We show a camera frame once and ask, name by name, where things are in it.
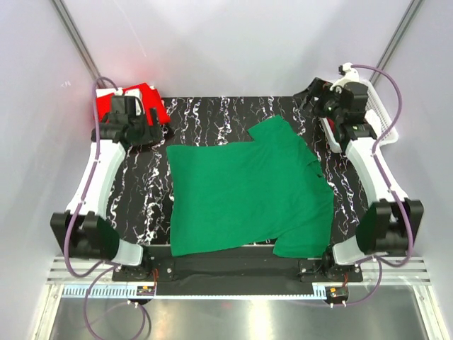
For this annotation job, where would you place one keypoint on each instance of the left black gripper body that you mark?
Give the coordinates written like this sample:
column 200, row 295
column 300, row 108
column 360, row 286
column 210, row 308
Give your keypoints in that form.
column 144, row 134

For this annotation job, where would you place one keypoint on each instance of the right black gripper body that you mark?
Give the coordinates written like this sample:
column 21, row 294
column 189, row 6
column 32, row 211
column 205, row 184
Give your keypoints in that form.
column 328, row 95

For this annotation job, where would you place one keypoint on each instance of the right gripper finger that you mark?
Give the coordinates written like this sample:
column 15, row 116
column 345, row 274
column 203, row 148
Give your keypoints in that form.
column 304, row 93
column 307, row 105

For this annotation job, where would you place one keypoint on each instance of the green t shirt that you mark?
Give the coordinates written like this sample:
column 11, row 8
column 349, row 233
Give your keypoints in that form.
column 269, row 188

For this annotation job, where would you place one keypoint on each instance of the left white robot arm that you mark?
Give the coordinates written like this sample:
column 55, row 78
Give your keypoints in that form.
column 83, row 230

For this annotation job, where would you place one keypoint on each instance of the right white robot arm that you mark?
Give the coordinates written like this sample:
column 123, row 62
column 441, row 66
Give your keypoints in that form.
column 357, row 125

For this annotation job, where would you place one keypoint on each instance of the dark red t shirt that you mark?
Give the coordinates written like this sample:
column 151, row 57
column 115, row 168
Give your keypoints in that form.
column 331, row 125

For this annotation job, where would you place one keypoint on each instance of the folded red t shirt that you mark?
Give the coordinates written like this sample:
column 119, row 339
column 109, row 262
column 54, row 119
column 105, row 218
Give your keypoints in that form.
column 152, row 99

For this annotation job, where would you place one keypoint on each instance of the white cloth in basket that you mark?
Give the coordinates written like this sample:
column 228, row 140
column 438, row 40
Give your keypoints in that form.
column 371, row 117

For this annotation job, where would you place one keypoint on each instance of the folded white t shirt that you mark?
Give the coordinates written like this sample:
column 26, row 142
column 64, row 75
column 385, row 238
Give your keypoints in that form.
column 144, row 88

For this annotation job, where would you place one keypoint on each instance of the white plastic basket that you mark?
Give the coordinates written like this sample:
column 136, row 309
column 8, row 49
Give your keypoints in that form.
column 374, row 103

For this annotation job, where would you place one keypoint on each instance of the black marble pattern mat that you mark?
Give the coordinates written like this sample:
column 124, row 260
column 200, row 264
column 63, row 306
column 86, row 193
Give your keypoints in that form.
column 140, row 200

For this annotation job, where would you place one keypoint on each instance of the left aluminium corner post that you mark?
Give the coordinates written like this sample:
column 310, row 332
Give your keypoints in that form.
column 75, row 37

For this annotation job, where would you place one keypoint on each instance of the aluminium corner post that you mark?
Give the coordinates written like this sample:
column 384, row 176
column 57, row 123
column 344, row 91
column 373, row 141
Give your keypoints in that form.
column 402, row 28
column 75, row 37

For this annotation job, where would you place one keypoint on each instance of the right aluminium corner post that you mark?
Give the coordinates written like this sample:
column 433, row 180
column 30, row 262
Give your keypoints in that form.
column 402, row 28

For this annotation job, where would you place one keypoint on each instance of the aluminium frame rail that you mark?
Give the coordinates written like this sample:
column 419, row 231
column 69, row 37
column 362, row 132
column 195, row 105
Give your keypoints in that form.
column 106, row 283

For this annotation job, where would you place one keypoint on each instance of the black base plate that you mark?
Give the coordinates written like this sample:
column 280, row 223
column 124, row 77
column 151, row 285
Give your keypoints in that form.
column 245, row 261

